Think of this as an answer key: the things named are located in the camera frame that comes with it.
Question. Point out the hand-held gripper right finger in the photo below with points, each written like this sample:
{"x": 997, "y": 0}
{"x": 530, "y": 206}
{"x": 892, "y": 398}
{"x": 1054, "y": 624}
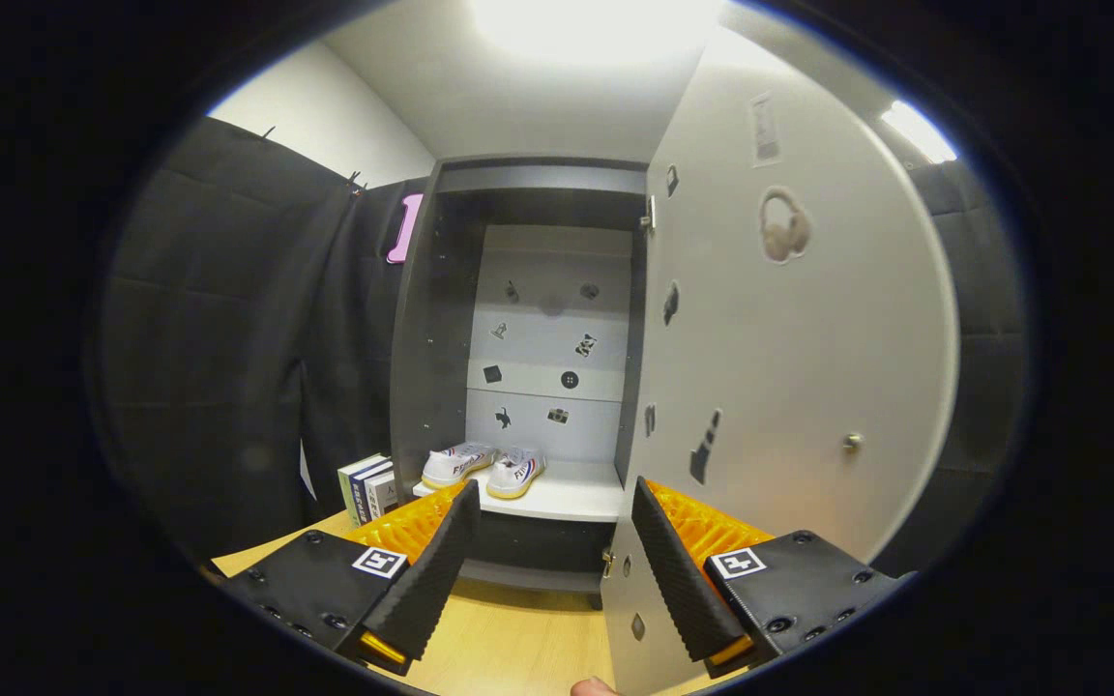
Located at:
{"x": 678, "y": 570}

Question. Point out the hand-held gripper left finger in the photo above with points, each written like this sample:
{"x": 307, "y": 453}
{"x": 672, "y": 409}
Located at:
{"x": 441, "y": 570}

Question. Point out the white striped shoe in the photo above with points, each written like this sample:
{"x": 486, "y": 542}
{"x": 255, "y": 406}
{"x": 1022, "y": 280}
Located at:
{"x": 518, "y": 474}
{"x": 455, "y": 464}

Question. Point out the dark grey shoe cabinet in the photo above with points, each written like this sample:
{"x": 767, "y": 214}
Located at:
{"x": 431, "y": 338}

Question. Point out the beige shoe cabinet door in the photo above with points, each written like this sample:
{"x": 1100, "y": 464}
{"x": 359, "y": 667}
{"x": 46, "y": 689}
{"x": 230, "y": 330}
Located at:
{"x": 808, "y": 367}

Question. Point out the metal door hinge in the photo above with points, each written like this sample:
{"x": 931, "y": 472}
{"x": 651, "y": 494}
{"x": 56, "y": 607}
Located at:
{"x": 649, "y": 215}
{"x": 606, "y": 561}

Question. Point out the light grey cabinet shelf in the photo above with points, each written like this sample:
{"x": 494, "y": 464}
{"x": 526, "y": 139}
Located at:
{"x": 567, "y": 498}

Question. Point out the white book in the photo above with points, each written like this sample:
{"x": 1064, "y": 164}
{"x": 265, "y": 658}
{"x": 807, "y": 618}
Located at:
{"x": 383, "y": 493}

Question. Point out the dark blue book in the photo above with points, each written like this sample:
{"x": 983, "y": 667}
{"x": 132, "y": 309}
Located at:
{"x": 360, "y": 491}

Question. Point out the black backdrop cloth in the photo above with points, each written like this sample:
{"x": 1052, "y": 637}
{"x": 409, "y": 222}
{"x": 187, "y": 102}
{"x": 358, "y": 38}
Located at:
{"x": 209, "y": 367}

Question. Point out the large ceiling light panel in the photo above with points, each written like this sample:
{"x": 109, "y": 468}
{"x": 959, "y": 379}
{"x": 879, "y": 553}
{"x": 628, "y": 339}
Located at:
{"x": 596, "y": 29}

